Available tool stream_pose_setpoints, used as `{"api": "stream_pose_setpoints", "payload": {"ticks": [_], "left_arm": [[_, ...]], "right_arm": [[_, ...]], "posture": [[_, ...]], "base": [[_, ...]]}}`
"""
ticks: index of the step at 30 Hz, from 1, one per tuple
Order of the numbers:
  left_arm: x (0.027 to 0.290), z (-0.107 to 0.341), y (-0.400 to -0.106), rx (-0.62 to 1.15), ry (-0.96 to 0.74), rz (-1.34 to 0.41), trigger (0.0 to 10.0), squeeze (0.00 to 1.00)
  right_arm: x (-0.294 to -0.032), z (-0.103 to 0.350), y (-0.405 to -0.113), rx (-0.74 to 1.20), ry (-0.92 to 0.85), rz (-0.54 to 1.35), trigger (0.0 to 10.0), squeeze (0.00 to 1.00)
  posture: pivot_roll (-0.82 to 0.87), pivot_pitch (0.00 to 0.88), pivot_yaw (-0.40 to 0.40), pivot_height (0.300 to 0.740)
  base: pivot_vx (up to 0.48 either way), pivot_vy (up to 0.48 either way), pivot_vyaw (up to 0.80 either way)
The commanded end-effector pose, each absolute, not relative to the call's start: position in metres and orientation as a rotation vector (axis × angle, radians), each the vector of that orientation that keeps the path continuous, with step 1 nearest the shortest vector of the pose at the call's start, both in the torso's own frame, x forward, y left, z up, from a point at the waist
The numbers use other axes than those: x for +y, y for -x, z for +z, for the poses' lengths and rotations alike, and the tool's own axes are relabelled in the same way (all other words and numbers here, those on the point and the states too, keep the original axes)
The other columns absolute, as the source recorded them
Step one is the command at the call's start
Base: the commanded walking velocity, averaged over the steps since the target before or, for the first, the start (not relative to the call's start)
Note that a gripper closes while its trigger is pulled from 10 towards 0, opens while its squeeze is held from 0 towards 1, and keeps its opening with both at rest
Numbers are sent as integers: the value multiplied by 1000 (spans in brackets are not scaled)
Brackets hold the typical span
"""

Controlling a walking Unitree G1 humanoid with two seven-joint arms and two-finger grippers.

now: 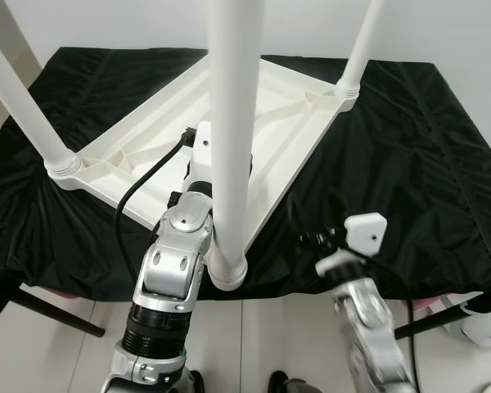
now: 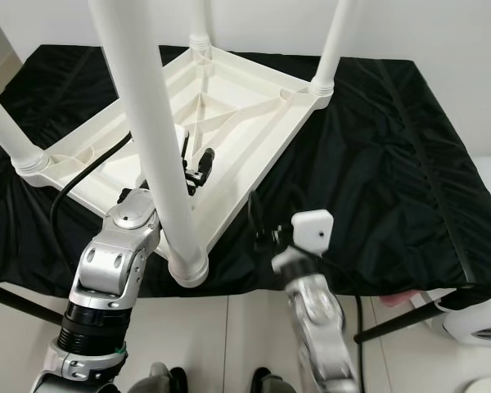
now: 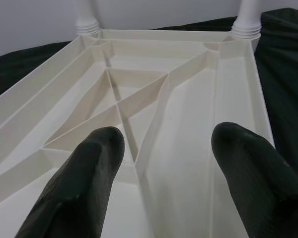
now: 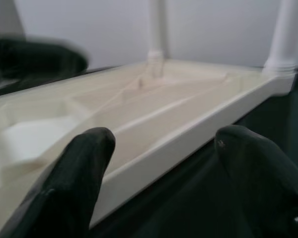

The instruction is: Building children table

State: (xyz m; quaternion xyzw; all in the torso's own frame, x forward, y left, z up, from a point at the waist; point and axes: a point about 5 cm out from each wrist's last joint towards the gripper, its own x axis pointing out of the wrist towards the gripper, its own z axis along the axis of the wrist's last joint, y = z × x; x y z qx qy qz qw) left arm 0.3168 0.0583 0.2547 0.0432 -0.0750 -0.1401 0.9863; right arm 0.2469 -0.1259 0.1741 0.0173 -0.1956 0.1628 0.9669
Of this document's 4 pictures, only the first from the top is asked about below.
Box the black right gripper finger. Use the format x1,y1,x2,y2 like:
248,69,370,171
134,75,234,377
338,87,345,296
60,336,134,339
287,192,306,239

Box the black tablecloth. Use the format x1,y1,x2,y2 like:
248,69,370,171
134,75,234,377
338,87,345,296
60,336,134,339
0,47,491,328

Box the white rounded plastic appliance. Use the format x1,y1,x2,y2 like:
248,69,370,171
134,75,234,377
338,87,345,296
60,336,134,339
458,293,491,350

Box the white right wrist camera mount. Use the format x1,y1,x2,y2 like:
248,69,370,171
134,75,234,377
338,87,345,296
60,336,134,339
315,213,388,279

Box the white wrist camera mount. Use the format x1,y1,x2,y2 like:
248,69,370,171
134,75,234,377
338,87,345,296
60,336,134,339
184,121,214,197
315,213,388,279

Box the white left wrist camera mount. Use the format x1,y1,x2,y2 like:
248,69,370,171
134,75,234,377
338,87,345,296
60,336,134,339
184,121,214,197

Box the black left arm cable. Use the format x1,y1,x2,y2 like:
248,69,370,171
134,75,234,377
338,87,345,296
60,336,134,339
115,127,194,256

